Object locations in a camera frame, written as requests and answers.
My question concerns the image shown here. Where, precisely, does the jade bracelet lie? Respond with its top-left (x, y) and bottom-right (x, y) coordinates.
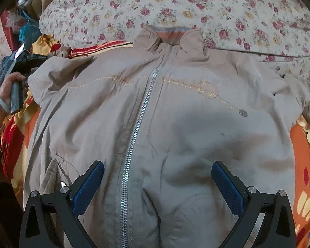
top-left (0, 95), bottom-right (11, 114)

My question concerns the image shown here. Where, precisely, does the floral quilt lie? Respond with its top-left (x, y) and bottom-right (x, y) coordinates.
top-left (39, 0), bottom-right (310, 82)

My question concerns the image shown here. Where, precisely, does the beige zip jacket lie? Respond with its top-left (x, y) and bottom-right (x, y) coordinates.
top-left (23, 26), bottom-right (310, 247)

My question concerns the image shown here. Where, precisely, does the red bag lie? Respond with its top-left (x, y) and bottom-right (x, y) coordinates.
top-left (0, 10), bottom-right (20, 52)

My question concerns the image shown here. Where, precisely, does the person's left hand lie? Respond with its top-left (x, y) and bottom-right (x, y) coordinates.
top-left (0, 72), bottom-right (26, 127)

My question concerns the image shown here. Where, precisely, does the orange red patterned blanket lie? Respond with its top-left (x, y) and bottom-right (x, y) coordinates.
top-left (1, 35), bottom-right (133, 207)

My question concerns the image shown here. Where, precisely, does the blue plastic bag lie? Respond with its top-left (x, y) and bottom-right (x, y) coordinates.
top-left (18, 10), bottom-right (42, 50)

